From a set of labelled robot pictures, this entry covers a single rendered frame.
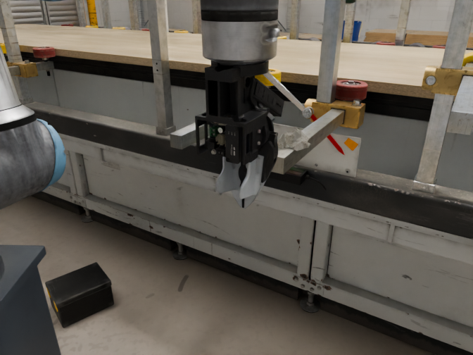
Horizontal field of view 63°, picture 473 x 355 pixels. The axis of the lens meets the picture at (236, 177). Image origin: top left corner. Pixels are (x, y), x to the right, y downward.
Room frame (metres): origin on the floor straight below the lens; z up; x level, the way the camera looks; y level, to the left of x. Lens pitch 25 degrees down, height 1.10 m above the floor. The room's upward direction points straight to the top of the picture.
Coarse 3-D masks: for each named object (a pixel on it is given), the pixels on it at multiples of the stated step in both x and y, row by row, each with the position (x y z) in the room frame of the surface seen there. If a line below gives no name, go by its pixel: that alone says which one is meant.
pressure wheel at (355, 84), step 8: (344, 80) 0.98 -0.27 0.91; (352, 80) 0.98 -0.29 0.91; (336, 88) 0.94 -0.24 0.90; (344, 88) 0.92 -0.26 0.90; (352, 88) 0.91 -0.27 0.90; (360, 88) 0.92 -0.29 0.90; (336, 96) 0.93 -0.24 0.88; (344, 96) 0.92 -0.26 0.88; (352, 96) 0.91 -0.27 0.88; (360, 96) 0.92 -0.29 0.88
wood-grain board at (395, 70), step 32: (0, 32) 2.35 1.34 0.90; (32, 32) 2.35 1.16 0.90; (64, 32) 2.35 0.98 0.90; (96, 32) 2.35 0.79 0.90; (128, 32) 2.35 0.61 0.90; (192, 64) 1.30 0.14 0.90; (288, 64) 1.27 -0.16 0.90; (352, 64) 1.27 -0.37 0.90; (384, 64) 1.27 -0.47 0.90; (416, 64) 1.27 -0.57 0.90; (416, 96) 0.95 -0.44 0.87
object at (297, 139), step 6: (294, 132) 0.66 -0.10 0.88; (300, 132) 0.67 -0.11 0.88; (282, 138) 0.64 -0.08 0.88; (288, 138) 0.65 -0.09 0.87; (294, 138) 0.65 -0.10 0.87; (300, 138) 0.65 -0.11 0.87; (306, 138) 0.67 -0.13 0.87; (282, 144) 0.64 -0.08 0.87; (288, 144) 0.64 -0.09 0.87; (294, 144) 0.64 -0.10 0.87; (300, 144) 0.63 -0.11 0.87; (306, 144) 0.63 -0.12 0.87
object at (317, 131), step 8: (328, 112) 0.86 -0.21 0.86; (336, 112) 0.86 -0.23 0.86; (320, 120) 0.80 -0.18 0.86; (328, 120) 0.80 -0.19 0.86; (336, 120) 0.83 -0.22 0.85; (312, 128) 0.74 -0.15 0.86; (320, 128) 0.74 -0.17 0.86; (328, 128) 0.78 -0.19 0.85; (312, 136) 0.70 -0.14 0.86; (320, 136) 0.74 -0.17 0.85; (312, 144) 0.70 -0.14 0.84; (280, 152) 0.61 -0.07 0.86; (288, 152) 0.61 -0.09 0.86; (296, 152) 0.63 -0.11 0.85; (304, 152) 0.67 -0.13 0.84; (280, 160) 0.59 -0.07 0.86; (288, 160) 0.60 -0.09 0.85; (296, 160) 0.64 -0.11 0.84; (272, 168) 0.60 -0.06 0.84; (280, 168) 0.59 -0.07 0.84; (288, 168) 0.61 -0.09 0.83
